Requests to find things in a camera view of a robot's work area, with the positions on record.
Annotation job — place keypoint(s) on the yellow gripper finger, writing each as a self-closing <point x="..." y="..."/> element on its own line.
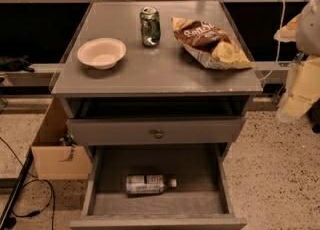
<point x="287" y="33"/>
<point x="302" y="90"/>

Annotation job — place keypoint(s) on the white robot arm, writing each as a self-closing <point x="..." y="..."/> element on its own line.
<point x="308" y="30"/>

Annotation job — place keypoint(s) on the closed grey top drawer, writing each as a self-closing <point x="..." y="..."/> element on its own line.
<point x="100" y="132"/>

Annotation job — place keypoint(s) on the grey drawer cabinet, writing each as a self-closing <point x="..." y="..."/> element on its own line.
<point x="150" y="83"/>

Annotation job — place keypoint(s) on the round brass drawer knob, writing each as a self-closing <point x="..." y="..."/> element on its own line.
<point x="158" y="134"/>

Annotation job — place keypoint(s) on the open grey middle drawer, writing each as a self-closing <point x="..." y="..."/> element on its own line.
<point x="200" y="201"/>

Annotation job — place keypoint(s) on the brown yellow chip bag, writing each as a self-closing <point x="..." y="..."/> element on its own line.
<point x="211" y="46"/>

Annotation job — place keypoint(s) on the green soda can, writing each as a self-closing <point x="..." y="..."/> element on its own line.
<point x="150" y="26"/>

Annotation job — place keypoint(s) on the white paper bowl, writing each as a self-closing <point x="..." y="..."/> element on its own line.
<point x="102" y="53"/>

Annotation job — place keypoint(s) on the cardboard box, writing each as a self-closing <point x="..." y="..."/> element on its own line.
<point x="54" y="158"/>

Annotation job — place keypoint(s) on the black object on ledge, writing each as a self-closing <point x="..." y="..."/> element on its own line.
<point x="15" y="64"/>

